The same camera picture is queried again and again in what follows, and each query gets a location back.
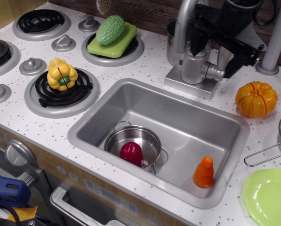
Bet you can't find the black cable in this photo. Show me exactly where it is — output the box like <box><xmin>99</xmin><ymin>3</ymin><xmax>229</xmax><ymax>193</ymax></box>
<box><xmin>0</xmin><ymin>201</ymin><xmax>21</xmax><ymax>223</ymax></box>

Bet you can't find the orange toy pumpkin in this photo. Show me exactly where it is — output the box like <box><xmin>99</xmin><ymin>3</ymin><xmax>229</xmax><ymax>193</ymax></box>
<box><xmin>235</xmin><ymin>81</ymin><xmax>278</xmax><ymax>118</ymax></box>

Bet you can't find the grey vertical pole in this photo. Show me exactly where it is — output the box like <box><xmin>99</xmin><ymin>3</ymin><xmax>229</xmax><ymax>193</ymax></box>
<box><xmin>256</xmin><ymin>9</ymin><xmax>281</xmax><ymax>76</ymax></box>

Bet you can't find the green toy bitter gourd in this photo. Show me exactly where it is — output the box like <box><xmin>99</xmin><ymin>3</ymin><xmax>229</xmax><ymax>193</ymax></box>
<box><xmin>96</xmin><ymin>15</ymin><xmax>125</xmax><ymax>45</ymax></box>

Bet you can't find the grey oven dial knob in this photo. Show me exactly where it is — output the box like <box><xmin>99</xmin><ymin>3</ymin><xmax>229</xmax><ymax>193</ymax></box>
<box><xmin>4</xmin><ymin>139</ymin><xmax>36</xmax><ymax>167</ymax></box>

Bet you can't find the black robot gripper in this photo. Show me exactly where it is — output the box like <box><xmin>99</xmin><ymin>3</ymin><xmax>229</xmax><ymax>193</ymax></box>
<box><xmin>190</xmin><ymin>0</ymin><xmax>266</xmax><ymax>79</ymax></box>

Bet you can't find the yellow toy bell pepper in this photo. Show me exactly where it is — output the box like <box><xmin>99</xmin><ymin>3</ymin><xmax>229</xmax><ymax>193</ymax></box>
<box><xmin>47</xmin><ymin>58</ymin><xmax>78</xmax><ymax>91</ymax></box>

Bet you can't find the hanging slotted spoon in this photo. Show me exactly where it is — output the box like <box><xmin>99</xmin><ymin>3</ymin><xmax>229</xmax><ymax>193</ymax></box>
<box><xmin>96</xmin><ymin>0</ymin><xmax>112</xmax><ymax>16</ymax></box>

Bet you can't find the green plastic cutting board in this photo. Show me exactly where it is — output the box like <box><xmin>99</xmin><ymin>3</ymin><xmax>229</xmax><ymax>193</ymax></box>
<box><xmin>88</xmin><ymin>22</ymin><xmax>137</xmax><ymax>58</ymax></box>

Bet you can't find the orange toy carrot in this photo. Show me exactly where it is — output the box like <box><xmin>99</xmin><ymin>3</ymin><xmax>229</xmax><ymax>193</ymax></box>
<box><xmin>193</xmin><ymin>156</ymin><xmax>214</xmax><ymax>188</ymax></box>

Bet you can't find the grey stove knob middle front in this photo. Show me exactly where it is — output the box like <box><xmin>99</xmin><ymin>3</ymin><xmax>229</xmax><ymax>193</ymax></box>
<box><xmin>19</xmin><ymin>57</ymin><xmax>47</xmax><ymax>76</ymax></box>

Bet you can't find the silver toy faucet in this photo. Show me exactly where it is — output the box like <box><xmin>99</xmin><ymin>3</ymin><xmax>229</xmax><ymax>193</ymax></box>
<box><xmin>164</xmin><ymin>0</ymin><xmax>232</xmax><ymax>100</ymax></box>

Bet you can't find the steel pot behind faucet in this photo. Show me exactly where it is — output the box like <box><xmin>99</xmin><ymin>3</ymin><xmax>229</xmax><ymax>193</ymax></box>
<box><xmin>167</xmin><ymin>17</ymin><xmax>214</xmax><ymax>66</ymax></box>

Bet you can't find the red toy pepper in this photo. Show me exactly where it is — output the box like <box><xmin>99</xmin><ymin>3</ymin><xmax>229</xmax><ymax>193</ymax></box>
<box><xmin>120</xmin><ymin>142</ymin><xmax>144</xmax><ymax>167</ymax></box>

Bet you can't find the yellow tape piece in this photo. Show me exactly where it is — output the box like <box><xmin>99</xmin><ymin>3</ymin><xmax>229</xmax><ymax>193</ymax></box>
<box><xmin>13</xmin><ymin>206</ymin><xmax>38</xmax><ymax>221</ymax></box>

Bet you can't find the small steel pot in sink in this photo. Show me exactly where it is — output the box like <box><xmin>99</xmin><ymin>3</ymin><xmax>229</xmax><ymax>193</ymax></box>
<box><xmin>104</xmin><ymin>121</ymin><xmax>167</xmax><ymax>175</ymax></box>

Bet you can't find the blue clamp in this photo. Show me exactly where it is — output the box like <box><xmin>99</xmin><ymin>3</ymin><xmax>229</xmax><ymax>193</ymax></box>
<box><xmin>0</xmin><ymin>177</ymin><xmax>31</xmax><ymax>207</ymax></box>

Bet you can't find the back left stove burner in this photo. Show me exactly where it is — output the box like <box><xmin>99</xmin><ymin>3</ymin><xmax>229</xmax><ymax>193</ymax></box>
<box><xmin>12</xmin><ymin>9</ymin><xmax>71</xmax><ymax>41</ymax></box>

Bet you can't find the light green plastic plate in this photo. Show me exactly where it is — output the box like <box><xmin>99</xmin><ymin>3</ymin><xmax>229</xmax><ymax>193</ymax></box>
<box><xmin>242</xmin><ymin>169</ymin><xmax>281</xmax><ymax>226</ymax></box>

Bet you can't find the front left stove burner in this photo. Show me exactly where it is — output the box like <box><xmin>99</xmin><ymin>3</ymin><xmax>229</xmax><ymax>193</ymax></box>
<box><xmin>0</xmin><ymin>41</ymin><xmax>20</xmax><ymax>76</ymax></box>

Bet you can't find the front right stove burner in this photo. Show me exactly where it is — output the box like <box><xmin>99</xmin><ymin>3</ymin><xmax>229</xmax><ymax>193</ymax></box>
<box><xmin>24</xmin><ymin>68</ymin><xmax>100</xmax><ymax>119</ymax></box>

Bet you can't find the back right stove burner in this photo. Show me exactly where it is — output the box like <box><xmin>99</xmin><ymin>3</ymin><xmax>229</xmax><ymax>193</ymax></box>
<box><xmin>81</xmin><ymin>34</ymin><xmax>144</xmax><ymax>67</ymax></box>

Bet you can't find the grey oven door handle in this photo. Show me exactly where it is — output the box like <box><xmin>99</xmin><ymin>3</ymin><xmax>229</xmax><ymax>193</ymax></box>
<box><xmin>49</xmin><ymin>186</ymin><xmax>122</xmax><ymax>226</ymax></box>

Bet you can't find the stove burner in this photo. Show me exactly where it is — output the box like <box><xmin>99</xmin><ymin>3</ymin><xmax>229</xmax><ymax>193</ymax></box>
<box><xmin>24</xmin><ymin>68</ymin><xmax>100</xmax><ymax>119</ymax></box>
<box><xmin>12</xmin><ymin>9</ymin><xmax>71</xmax><ymax>41</ymax></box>
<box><xmin>81</xmin><ymin>34</ymin><xmax>144</xmax><ymax>67</ymax></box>
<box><xmin>0</xmin><ymin>41</ymin><xmax>20</xmax><ymax>76</ymax></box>

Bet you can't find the grey stove knob middle back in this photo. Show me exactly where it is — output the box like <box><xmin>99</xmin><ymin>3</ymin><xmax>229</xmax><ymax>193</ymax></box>
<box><xmin>51</xmin><ymin>34</ymin><xmax>76</xmax><ymax>52</ymax></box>

